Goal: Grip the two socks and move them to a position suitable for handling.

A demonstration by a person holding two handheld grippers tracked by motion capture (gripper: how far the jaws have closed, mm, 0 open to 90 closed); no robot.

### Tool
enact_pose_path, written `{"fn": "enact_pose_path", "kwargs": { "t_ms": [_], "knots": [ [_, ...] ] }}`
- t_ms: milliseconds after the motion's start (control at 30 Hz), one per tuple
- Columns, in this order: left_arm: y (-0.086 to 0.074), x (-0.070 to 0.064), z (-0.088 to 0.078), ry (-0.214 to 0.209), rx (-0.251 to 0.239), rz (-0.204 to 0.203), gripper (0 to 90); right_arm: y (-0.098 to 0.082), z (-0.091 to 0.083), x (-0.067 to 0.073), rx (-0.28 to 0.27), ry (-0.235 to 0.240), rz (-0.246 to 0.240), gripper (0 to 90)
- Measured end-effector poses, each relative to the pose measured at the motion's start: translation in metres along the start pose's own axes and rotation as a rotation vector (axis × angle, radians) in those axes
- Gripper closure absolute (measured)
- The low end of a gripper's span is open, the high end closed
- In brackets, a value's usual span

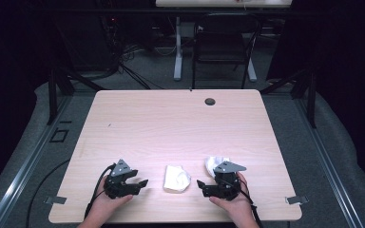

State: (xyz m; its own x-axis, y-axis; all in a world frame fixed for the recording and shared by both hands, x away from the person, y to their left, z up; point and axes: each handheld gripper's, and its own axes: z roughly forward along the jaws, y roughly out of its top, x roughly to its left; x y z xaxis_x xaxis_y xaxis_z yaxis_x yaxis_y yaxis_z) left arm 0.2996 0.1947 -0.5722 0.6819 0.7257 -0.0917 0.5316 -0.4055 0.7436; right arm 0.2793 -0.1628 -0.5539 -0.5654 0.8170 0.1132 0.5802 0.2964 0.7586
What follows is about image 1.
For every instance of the person's right hand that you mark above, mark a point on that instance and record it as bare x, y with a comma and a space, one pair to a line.
234, 207

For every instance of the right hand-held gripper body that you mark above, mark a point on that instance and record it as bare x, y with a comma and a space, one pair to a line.
225, 186

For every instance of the black metal frame stand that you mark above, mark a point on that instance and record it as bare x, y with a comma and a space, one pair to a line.
311, 101
52, 95

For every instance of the white cloth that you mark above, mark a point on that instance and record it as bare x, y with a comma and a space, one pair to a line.
176, 179
211, 162

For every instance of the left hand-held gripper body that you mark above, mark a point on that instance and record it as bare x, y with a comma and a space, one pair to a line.
117, 186

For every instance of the metal table bracket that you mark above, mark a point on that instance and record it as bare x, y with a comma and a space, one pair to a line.
296, 199
55, 200

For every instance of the aluminium floor rail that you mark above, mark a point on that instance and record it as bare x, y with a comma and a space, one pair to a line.
329, 164
25, 164

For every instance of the black folding chair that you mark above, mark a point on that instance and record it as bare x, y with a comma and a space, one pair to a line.
221, 44

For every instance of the person's left hand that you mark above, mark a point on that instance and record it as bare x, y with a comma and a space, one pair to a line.
106, 205

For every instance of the white desk with legs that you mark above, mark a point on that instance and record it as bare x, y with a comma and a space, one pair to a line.
178, 47

